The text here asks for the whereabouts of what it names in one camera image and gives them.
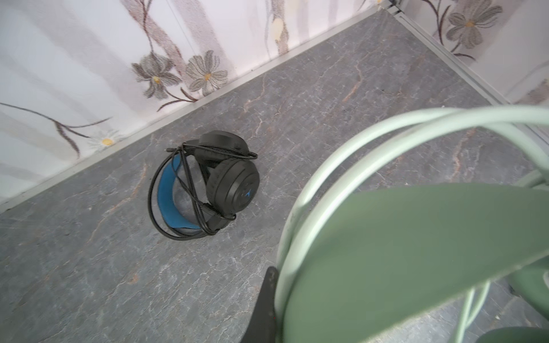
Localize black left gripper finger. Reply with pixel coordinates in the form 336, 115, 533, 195
240, 267, 279, 343

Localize mint green headphones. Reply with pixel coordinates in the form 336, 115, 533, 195
274, 105, 548, 342

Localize black blue headphones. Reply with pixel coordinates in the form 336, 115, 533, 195
147, 130, 260, 242

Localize mint green headphone cable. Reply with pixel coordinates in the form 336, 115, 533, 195
447, 280, 492, 343

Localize right corner aluminium profile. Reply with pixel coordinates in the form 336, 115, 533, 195
385, 0, 549, 142

